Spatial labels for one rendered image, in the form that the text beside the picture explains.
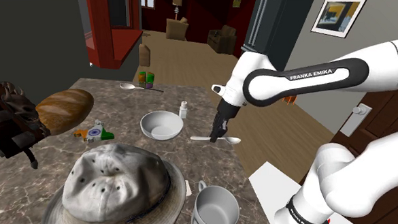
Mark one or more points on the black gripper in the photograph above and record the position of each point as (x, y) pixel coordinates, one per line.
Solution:
(228, 110)

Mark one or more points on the white spoon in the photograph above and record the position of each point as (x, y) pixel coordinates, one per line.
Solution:
(231, 139)

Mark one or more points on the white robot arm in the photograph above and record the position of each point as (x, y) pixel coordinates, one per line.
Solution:
(317, 77)

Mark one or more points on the white salt shaker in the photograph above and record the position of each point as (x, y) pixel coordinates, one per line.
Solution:
(183, 110)

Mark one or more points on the white bowl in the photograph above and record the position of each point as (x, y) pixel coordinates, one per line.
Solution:
(161, 125)

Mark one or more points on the small orange object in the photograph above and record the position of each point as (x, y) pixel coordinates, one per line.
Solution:
(290, 100)

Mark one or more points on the white mug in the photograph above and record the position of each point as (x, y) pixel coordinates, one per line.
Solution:
(215, 210)

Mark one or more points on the dark brown armchair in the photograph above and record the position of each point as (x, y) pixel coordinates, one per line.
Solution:
(221, 40)

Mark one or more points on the brown paper bag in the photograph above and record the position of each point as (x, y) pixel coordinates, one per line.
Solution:
(144, 55)

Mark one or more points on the tan armchair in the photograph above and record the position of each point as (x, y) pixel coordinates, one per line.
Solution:
(176, 30)

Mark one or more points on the black refrigerator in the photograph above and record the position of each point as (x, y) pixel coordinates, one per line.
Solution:
(275, 26)

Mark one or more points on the grey bucket hat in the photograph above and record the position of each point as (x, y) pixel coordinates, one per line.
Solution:
(115, 191)

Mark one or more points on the orange white green toy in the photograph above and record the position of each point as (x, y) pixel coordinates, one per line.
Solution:
(94, 132)

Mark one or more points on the floor lamp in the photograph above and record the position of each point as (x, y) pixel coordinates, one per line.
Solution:
(177, 3)

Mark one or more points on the red cabinet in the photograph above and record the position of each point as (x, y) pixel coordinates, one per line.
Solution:
(103, 35)

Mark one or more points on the brown bread loaf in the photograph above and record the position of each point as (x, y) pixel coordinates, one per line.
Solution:
(64, 111)

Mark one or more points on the brown wooden door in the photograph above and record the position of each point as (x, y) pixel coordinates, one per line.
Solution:
(385, 115)

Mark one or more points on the dark brown dragon figure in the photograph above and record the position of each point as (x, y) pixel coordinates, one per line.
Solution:
(10, 125)

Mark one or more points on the framed wall picture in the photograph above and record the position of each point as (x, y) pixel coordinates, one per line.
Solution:
(340, 15)

